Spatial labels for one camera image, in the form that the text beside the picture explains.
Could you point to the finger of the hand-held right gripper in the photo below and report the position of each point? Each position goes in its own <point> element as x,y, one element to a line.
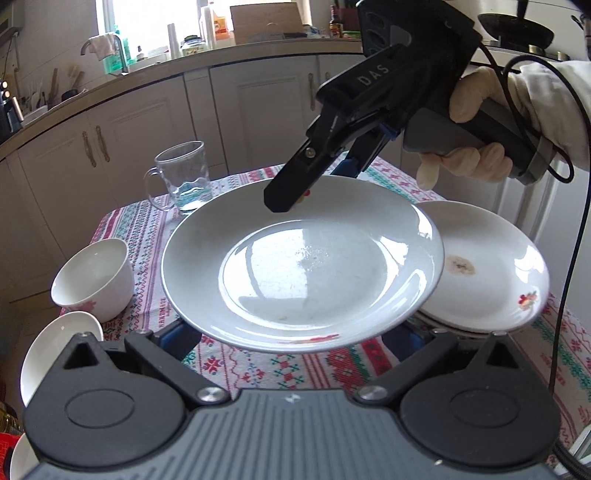
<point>295,180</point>
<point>353,168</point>

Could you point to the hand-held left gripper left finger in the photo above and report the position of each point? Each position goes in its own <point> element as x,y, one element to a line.
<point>178,339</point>

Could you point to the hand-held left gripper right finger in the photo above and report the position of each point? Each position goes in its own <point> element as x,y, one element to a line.
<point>411,344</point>

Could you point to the white flower print plate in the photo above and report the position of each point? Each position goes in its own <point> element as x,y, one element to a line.
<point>457,331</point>
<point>323,277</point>

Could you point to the white bowl with pink print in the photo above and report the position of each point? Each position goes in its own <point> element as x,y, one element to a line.
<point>92,277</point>

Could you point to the white bowl with faint print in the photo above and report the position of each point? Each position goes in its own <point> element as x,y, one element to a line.
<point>51,350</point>

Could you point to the large stained white flower plate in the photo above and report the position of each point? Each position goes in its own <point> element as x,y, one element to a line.
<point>498,249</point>

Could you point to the large white bowl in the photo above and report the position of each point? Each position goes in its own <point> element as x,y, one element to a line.
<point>21,461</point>

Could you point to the person's right forearm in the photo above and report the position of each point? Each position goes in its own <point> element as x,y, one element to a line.
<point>549,106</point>

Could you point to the person's right hand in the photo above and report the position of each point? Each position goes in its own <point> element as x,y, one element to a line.
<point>480,87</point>

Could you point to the dark soy sauce bottle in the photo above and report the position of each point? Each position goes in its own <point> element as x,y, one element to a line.
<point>335,25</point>

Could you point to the patterned red green tablecloth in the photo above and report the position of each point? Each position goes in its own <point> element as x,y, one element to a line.
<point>277,374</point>

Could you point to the black wok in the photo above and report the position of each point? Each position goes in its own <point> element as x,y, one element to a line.
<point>512,25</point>

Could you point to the clear glass mug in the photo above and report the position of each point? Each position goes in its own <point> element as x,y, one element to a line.
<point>184,175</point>

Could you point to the light kitchen countertop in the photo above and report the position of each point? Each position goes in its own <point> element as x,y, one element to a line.
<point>277,50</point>

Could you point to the brown cardboard box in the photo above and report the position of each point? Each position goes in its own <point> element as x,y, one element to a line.
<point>265,23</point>

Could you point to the glass jar with flower print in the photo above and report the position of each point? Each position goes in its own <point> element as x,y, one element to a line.
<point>193,47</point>

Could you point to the orange label bottle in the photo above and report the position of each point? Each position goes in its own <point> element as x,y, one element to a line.
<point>221,23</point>

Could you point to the tall stack of plastic cups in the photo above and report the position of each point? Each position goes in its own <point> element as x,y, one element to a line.
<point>207,27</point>

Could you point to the short stack of plastic cups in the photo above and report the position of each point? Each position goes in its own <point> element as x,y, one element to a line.
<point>174,41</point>

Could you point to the small dark bottle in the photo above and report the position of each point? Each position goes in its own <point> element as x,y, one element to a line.
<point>140,55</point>

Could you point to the metal kitchen faucet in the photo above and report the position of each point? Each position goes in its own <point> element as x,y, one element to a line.
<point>123,55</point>

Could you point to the kitchen window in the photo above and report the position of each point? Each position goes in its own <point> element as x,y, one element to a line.
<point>138,18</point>

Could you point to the white cloth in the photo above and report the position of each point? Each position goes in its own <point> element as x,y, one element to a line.
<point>102,46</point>

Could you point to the rack of kitchen utensils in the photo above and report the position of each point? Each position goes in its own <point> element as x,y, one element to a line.
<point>51,97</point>

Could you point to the dark blue kitchen appliance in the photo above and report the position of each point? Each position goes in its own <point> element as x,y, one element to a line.
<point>7,120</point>

